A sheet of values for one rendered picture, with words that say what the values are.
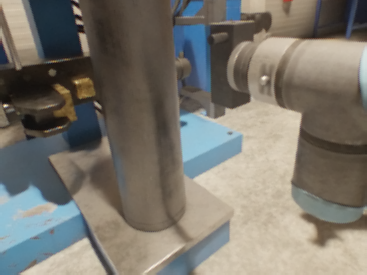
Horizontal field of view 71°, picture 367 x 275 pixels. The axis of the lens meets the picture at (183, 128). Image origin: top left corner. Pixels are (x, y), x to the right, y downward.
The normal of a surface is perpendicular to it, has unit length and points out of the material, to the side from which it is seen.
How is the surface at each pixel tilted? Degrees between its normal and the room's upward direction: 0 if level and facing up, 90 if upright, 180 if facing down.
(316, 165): 90
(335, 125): 90
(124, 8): 90
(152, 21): 90
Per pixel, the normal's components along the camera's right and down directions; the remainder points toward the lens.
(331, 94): -0.78, 0.28
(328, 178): -0.54, 0.39
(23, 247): 0.62, 0.30
